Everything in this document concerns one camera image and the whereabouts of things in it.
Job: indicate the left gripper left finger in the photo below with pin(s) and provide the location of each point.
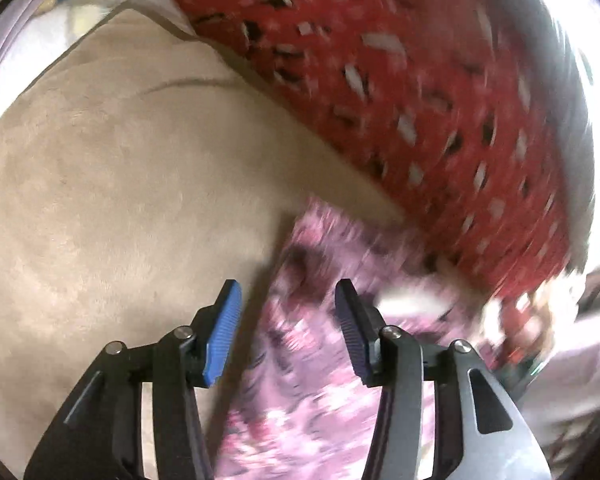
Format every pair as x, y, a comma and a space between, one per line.
96, 432

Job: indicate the purple floral cloth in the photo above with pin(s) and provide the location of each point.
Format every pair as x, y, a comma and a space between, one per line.
300, 412

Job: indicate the red patterned pillow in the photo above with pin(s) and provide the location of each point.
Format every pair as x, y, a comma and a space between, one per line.
436, 100

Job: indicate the beige plush blanket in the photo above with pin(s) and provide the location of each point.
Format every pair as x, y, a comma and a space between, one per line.
137, 174

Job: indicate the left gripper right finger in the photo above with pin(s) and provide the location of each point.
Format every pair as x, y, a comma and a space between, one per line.
480, 433

